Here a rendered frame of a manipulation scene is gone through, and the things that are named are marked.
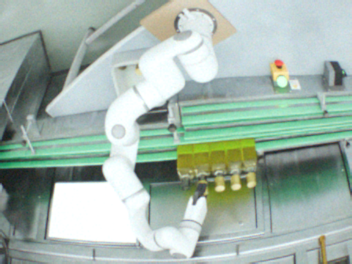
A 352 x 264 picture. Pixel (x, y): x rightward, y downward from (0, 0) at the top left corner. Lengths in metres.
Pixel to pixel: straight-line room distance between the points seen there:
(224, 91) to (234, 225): 0.50
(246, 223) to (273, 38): 0.71
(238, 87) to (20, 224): 1.15
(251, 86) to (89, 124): 0.66
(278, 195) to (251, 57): 0.55
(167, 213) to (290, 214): 0.49
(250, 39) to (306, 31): 0.27
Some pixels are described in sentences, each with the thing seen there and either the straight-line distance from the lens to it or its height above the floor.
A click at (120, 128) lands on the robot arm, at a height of 1.21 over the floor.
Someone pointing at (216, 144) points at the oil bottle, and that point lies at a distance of 1.58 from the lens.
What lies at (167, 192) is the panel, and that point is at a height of 1.06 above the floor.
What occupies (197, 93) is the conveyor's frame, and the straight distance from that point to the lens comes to 1.60.
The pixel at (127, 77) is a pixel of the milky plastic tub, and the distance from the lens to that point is 1.65.
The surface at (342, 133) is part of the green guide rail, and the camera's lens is 1.74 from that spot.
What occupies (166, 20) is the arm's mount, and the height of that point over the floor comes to 0.77.
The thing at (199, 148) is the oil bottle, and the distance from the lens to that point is 1.58.
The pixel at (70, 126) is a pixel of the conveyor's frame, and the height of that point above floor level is 0.83.
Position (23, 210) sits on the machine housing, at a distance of 1.88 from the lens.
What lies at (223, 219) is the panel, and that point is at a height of 1.22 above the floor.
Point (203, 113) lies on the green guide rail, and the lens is 1.55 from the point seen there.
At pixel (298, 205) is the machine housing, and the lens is 1.63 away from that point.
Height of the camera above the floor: 2.07
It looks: 46 degrees down
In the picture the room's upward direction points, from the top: 179 degrees counter-clockwise
